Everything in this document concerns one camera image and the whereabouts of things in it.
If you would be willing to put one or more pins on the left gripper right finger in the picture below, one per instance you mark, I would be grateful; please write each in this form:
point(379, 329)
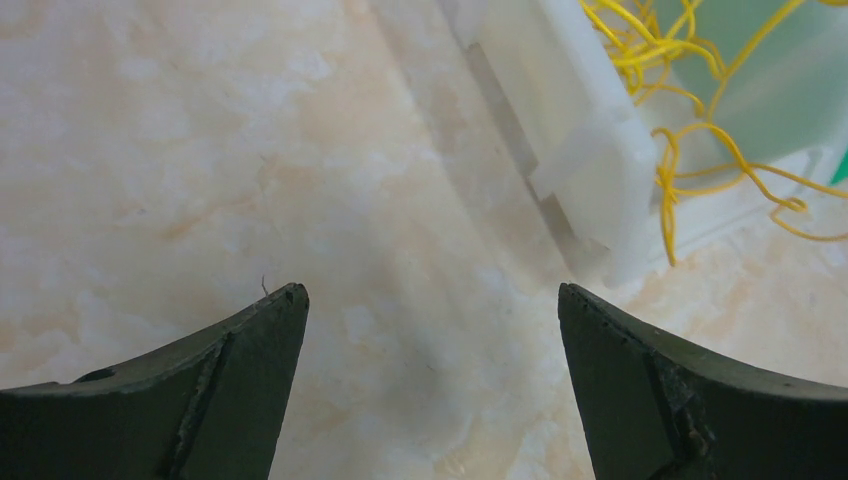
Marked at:
point(656, 406)

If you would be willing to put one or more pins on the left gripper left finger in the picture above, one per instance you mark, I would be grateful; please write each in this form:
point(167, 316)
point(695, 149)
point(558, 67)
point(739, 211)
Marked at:
point(207, 406)

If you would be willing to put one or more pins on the white plastic bin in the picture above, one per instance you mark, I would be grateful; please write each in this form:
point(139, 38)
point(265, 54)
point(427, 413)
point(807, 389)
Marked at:
point(659, 126)

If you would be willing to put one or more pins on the green plastic bin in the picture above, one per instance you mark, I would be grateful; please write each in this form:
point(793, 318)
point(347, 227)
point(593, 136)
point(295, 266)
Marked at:
point(841, 172)

